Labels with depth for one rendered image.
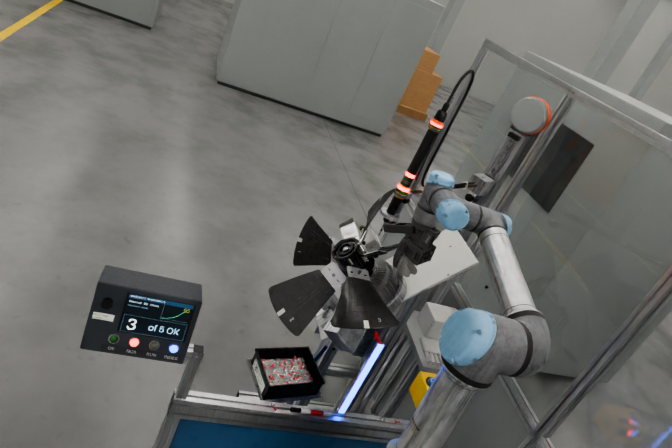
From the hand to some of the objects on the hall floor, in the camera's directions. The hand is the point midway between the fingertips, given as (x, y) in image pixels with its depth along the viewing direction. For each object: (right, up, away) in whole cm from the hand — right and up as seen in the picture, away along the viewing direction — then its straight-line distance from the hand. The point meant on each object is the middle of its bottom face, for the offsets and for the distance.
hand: (395, 273), depth 155 cm
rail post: (-98, -108, +32) cm, 149 cm away
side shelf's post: (-7, -112, +107) cm, 155 cm away
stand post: (-27, -106, +102) cm, 149 cm away
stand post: (-48, -100, +95) cm, 146 cm away
